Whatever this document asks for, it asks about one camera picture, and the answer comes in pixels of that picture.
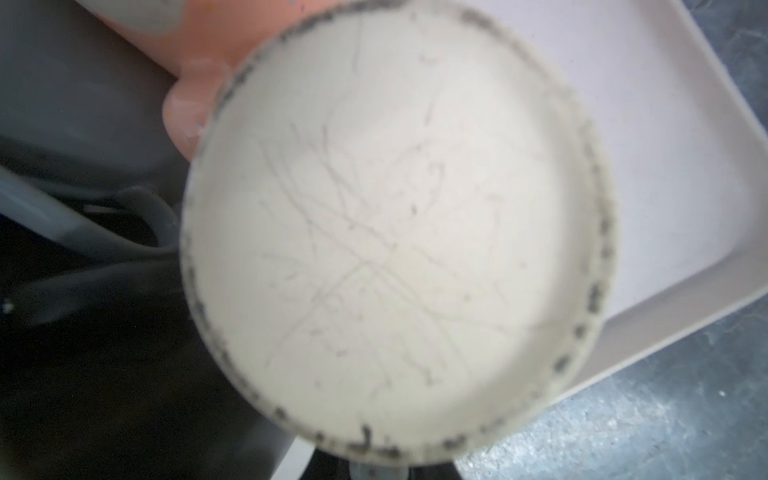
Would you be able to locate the cream and orange mug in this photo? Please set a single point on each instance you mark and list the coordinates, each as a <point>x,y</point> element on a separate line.
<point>200,42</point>

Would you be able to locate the light grey mug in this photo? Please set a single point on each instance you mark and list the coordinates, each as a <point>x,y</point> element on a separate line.
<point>81,118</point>

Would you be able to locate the cream speckled mug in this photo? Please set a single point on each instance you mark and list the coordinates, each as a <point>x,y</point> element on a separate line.
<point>399,231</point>

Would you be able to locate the beige serving tray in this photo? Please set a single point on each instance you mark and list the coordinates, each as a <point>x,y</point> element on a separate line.
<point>677,386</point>

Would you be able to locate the black mug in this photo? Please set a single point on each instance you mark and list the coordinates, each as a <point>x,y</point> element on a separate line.
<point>104,375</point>

